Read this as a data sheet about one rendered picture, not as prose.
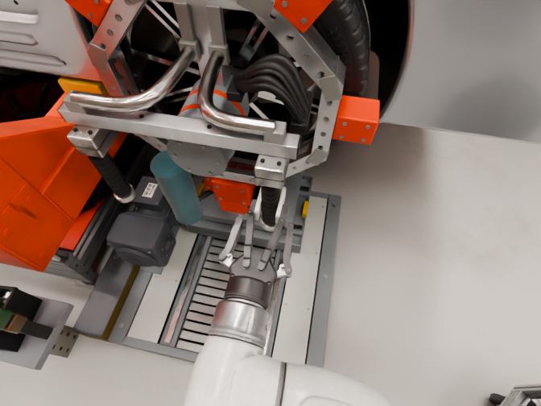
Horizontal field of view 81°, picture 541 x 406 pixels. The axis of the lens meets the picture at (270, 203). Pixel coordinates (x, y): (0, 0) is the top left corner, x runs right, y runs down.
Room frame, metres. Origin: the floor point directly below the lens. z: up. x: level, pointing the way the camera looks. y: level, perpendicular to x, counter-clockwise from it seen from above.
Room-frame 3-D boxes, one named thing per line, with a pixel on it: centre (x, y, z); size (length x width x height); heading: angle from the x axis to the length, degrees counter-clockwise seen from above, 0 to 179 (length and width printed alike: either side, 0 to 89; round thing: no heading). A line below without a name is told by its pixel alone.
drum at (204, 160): (0.53, 0.13, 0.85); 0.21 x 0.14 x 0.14; 168
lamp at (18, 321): (0.16, 0.60, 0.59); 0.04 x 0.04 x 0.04; 78
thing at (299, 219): (0.77, 0.08, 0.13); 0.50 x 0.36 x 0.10; 78
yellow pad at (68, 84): (0.89, 0.58, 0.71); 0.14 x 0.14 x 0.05; 78
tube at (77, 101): (0.50, 0.24, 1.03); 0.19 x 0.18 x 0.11; 168
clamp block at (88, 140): (0.43, 0.33, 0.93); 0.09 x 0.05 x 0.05; 168
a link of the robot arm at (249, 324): (0.11, 0.05, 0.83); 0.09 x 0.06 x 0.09; 78
